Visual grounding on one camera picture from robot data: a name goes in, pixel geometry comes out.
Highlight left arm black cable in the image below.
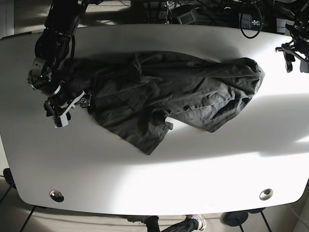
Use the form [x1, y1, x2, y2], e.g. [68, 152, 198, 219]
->
[239, 0, 264, 39]

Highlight grey multi-socket box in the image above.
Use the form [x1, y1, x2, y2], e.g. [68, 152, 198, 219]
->
[174, 5, 197, 25]

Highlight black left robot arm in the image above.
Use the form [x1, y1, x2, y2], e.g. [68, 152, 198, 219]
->
[275, 0, 309, 73]

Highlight charcoal grey T-shirt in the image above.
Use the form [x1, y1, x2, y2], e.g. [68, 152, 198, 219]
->
[62, 52, 265, 155]

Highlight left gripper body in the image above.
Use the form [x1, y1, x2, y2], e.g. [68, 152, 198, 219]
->
[275, 42, 309, 73]

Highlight right silver table grommet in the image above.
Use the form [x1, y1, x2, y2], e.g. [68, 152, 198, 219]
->
[259, 188, 273, 201]

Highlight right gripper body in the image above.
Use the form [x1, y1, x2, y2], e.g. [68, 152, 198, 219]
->
[43, 91, 92, 128]

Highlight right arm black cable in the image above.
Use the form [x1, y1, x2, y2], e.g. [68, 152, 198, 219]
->
[69, 33, 77, 61]

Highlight grey power adapter box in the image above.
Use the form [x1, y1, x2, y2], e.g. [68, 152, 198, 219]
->
[239, 14, 252, 29]

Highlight black round stand base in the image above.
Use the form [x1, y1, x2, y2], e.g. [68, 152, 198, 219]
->
[223, 211, 249, 227]

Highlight left black table leg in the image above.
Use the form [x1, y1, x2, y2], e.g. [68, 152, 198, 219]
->
[19, 206, 37, 232]

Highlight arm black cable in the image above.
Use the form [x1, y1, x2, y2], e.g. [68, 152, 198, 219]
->
[239, 0, 264, 39]
[69, 33, 77, 61]

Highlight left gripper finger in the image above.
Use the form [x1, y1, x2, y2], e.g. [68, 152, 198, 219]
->
[283, 52, 295, 73]

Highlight left silver table grommet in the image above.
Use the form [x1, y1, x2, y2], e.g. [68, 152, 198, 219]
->
[49, 189, 64, 203]

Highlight white sneaker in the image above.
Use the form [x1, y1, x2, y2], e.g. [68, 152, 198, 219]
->
[185, 215, 207, 231]

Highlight silver table grommet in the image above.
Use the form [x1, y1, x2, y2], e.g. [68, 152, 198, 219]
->
[49, 189, 64, 203]
[259, 188, 273, 201]

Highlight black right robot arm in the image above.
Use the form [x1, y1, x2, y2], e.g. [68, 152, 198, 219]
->
[28, 0, 91, 128]

